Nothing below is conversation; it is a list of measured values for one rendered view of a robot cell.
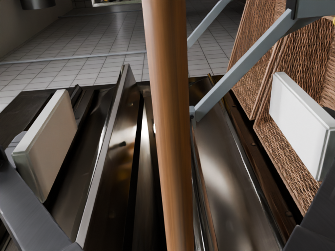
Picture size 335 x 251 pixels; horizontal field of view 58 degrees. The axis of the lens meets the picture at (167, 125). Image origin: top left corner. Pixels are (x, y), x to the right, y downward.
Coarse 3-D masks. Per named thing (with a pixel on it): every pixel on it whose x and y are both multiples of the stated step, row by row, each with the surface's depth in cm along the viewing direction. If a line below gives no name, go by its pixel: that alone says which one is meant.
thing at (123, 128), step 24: (120, 96) 133; (120, 120) 122; (120, 144) 113; (96, 168) 90; (120, 168) 105; (96, 192) 80; (120, 192) 98; (96, 216) 76; (120, 216) 92; (96, 240) 72; (120, 240) 87
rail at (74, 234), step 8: (120, 72) 163; (120, 80) 152; (112, 104) 128; (104, 128) 111; (104, 136) 106; (96, 152) 98; (96, 160) 93; (88, 176) 87; (88, 184) 84; (88, 192) 81; (80, 208) 76; (80, 216) 74; (72, 232) 70; (72, 240) 68
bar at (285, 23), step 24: (288, 0) 57; (312, 0) 54; (288, 24) 57; (264, 48) 59; (240, 72) 61; (216, 96) 64; (192, 120) 66; (192, 144) 56; (192, 168) 49; (192, 192) 45; (216, 240) 38
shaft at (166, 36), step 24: (144, 0) 20; (168, 0) 19; (144, 24) 21; (168, 24) 20; (168, 48) 21; (168, 72) 22; (168, 96) 23; (168, 120) 24; (168, 144) 25; (168, 168) 26; (168, 192) 28; (168, 216) 29; (192, 216) 30; (168, 240) 32; (192, 240) 32
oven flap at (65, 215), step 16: (96, 96) 180; (112, 96) 168; (96, 112) 158; (96, 128) 140; (80, 144) 133; (96, 144) 126; (80, 160) 120; (64, 176) 115; (80, 176) 110; (64, 192) 106; (80, 192) 101; (48, 208) 102; (64, 208) 98; (64, 224) 91
